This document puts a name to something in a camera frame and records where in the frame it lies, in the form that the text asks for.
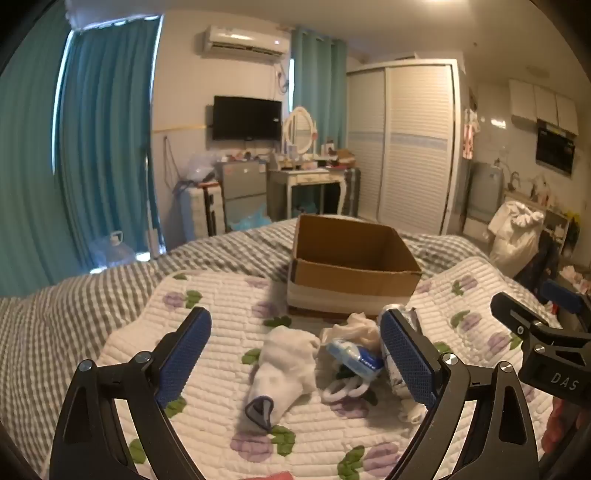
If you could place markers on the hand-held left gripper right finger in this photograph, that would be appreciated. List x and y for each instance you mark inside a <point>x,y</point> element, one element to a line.
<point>408,360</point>

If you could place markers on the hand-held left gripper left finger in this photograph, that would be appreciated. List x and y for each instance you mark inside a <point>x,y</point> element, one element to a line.
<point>182,360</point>

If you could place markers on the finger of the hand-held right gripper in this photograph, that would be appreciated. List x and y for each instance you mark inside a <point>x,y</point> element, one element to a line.
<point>512,311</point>
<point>561,295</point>

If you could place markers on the small white cloth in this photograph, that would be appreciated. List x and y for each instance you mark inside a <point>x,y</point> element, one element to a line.
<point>411,413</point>

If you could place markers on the blue tissue pack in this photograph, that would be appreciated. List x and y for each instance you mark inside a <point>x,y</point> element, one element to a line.
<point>353,355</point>

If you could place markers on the white plastic bag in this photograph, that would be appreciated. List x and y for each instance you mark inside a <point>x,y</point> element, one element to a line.
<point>358,327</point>

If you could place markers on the brown cardboard box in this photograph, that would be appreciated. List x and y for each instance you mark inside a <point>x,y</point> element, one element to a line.
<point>351,277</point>

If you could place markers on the white sock with grey toe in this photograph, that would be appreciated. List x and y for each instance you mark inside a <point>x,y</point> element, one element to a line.
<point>286,364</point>

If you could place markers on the person's right hand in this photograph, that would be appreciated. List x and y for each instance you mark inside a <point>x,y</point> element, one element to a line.
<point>561,424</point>

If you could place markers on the dark floral garment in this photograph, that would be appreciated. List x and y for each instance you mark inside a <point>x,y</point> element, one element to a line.
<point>538,263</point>

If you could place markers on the quilted floral mat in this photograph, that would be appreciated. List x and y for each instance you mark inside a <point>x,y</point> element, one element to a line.
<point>221,415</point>

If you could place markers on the white clothes bundle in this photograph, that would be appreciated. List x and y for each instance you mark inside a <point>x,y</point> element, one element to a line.
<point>515,235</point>

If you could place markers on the white storage box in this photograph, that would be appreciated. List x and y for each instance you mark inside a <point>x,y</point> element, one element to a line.
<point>473,228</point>

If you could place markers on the grey washing machine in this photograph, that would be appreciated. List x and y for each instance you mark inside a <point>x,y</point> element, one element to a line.
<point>485,194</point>

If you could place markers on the clear water jug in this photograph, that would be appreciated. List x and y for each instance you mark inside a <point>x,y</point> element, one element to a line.
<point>113,254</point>

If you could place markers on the black range hood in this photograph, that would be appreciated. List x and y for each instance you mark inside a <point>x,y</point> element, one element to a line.
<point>556,147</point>

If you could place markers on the white ribbed suitcase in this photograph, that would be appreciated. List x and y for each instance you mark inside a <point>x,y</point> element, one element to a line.
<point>196,212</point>

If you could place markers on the pink cloth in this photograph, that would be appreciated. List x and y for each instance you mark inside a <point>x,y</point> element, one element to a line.
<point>277,475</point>

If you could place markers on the blue plastic bag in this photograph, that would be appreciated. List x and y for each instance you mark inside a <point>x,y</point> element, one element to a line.
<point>249,220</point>

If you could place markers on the dark silver suitcase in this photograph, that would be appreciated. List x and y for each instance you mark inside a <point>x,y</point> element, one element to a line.
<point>353,191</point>

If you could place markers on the pink white hanging clothes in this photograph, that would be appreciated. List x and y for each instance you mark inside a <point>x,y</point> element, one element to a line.
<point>470,138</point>

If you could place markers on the blue patterned bag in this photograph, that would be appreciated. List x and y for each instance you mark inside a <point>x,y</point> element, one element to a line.
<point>307,206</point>

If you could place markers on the grey mini fridge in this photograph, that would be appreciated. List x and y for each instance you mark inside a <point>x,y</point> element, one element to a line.
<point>242,184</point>

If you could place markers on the white louvred wardrobe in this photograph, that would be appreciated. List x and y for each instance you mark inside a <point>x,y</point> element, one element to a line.
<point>415,147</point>

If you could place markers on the white kitchen cabinets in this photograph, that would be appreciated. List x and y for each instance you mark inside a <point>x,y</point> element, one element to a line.
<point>542,104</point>

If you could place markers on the clear plastic bag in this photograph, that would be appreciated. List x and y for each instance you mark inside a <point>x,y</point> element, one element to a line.
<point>201,167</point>

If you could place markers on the white dressing table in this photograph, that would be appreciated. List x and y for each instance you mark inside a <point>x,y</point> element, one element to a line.
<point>304,177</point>

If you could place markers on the small cardboard box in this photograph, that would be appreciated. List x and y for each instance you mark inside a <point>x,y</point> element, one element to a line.
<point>345,159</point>

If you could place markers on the clutter of small toiletries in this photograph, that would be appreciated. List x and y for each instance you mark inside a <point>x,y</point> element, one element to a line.
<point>300,162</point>

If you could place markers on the teal window curtain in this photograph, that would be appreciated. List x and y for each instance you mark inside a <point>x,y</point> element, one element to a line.
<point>111,138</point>
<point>27,184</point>
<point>321,92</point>

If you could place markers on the white oval vanity mirror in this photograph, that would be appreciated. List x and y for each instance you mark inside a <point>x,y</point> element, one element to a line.
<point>299,131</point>

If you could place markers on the white air conditioner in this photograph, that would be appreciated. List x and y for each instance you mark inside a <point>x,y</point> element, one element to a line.
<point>244,41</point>

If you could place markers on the black wall television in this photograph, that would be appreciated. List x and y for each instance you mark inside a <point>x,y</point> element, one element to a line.
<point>247,117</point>

